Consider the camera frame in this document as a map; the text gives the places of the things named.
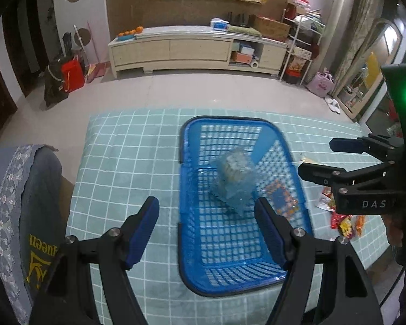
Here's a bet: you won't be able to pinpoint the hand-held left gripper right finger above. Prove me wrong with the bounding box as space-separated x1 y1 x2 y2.
255 197 384 325

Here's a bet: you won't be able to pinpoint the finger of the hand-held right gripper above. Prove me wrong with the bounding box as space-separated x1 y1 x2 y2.
329 135 404 165
298 162 393 190

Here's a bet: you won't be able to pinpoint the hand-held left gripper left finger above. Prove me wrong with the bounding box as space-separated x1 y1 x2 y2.
29 196 160 325

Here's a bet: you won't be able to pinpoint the white red snack packet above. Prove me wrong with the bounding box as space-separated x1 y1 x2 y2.
316 186 336 212

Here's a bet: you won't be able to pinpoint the red yellow snack packet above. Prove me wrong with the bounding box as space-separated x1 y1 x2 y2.
331 212 356 241

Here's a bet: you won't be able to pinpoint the blue plastic basket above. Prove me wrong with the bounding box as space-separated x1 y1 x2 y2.
177 116 315 297

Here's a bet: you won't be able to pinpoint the clear blue snack bag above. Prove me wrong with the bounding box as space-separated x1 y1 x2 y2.
208 147 259 215

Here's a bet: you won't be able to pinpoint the person's right hand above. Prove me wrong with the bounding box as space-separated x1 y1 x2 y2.
386 215 406 248

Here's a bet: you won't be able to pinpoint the small orange snack packet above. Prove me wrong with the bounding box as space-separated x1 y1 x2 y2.
353 215 366 236

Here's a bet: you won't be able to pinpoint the orange blue chip bag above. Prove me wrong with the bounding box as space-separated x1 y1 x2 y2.
266 180 300 218

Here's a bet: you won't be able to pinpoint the pair of white slippers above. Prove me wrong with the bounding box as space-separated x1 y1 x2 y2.
325 97 342 114

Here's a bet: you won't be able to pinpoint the green checked tablecloth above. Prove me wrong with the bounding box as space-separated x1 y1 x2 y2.
66 108 393 325

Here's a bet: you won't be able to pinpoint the pink bag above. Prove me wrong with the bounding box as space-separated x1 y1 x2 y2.
307 68 335 99

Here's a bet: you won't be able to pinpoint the arched floor mirror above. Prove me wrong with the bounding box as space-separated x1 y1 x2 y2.
336 18 403 122

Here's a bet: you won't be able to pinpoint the red gift box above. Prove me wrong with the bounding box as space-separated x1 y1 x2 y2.
284 57 308 84

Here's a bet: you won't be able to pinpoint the white metal rack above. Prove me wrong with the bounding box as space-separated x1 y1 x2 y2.
280 7 325 85

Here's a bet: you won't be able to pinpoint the chair with grey cover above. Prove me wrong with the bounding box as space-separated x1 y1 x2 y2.
0 144 75 325

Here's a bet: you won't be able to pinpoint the patterned beige curtain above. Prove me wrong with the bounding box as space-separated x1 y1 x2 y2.
332 0 388 92

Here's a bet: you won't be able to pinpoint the orange box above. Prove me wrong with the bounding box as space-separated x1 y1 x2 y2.
231 51 254 64

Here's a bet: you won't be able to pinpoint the green folded cushion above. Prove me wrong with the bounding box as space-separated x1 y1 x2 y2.
227 25 261 38

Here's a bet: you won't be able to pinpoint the row of dark bottles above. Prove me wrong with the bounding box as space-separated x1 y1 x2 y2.
227 12 256 28

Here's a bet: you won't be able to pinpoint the red shopping bag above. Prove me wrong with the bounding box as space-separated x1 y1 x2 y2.
61 56 85 93

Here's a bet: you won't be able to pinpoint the black bag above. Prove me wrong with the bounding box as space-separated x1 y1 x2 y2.
43 61 71 108

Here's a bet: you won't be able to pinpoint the blue tissue box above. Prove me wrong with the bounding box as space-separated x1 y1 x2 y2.
210 18 231 31

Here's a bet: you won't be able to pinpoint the cream TV cabinet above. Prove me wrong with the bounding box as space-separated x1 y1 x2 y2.
107 25 289 77

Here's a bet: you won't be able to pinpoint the white mop stick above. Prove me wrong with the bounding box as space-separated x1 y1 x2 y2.
73 24 89 69

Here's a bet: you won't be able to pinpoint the dark wooden door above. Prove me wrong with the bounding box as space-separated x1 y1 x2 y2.
0 34 19 153
18 0 60 97

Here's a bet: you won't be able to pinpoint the black folded umbrella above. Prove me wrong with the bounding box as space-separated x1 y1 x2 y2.
63 32 74 57

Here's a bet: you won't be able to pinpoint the red handled broom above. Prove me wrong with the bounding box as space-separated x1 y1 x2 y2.
85 20 107 84

